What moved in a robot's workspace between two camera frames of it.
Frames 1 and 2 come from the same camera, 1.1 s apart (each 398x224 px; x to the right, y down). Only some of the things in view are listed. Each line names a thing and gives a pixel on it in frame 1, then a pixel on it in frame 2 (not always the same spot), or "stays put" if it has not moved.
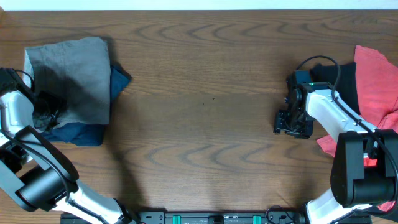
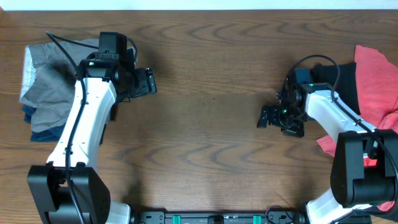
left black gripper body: x=51 y=106 to x=143 y=84
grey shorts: x=79 y=70 stays put
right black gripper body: x=295 y=122 to x=290 y=121
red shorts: x=377 y=88 stays put
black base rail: x=217 y=217 stays put
